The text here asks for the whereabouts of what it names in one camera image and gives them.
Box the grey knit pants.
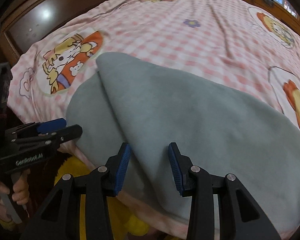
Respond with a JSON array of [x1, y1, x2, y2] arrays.
[[66, 53, 300, 238]]

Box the person's hand on handle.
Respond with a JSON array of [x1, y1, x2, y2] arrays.
[[0, 168, 31, 228]]

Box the yellow blanket under duvet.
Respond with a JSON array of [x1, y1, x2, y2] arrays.
[[54, 156, 150, 239]]

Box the dark wooden headboard cabinet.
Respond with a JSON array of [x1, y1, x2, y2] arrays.
[[0, 0, 107, 65]]

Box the pink checkered cartoon duvet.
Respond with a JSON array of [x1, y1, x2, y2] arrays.
[[7, 0, 300, 240]]

